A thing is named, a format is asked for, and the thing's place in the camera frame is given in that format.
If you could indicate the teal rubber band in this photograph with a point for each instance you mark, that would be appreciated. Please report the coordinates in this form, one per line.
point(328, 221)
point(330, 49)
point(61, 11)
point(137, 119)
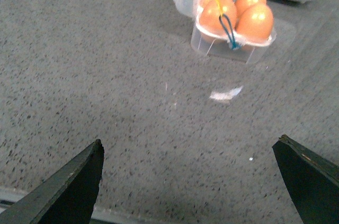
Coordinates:
point(229, 32)

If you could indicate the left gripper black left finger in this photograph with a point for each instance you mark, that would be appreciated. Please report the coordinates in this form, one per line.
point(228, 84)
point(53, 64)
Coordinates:
point(68, 196)

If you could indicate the clear plastic egg box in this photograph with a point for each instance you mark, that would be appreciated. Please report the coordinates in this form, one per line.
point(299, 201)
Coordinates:
point(209, 44)

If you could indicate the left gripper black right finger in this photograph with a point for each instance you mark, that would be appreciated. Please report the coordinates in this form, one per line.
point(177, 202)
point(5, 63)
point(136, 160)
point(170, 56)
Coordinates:
point(311, 180)

